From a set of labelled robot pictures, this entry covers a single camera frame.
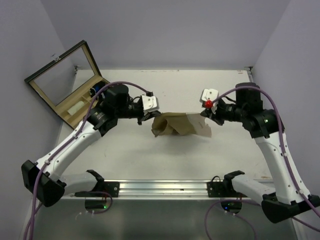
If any black blue rolled underwear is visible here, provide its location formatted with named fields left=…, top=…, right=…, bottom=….
left=89, top=81, right=106, bottom=98

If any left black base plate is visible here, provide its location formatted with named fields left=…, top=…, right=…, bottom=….
left=74, top=181, right=120, bottom=198

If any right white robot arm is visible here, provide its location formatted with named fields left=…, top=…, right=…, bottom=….
left=199, top=82, right=320, bottom=223

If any white rolled cloth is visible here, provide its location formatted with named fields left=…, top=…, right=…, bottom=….
left=67, top=101, right=85, bottom=116

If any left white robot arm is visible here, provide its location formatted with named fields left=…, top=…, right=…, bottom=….
left=21, top=81, right=161, bottom=207

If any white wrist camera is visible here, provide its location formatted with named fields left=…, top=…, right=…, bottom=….
left=141, top=95, right=160, bottom=113
left=199, top=88, right=219, bottom=111

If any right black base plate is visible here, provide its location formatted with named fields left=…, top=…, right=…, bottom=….
left=206, top=181, right=247, bottom=198

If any olive tan underwear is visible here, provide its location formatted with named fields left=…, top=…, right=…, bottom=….
left=151, top=112, right=212, bottom=138

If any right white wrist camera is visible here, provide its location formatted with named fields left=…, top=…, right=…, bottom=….
left=199, top=88, right=219, bottom=111

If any aluminium front rail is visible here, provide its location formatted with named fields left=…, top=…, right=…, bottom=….
left=63, top=176, right=252, bottom=200

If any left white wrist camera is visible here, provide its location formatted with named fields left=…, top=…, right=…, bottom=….
left=141, top=95, right=160, bottom=113

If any black compartment storage box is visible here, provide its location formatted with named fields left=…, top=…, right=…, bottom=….
left=24, top=40, right=109, bottom=129

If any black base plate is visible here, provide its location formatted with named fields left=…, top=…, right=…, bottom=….
left=206, top=181, right=247, bottom=198
left=74, top=181, right=120, bottom=198

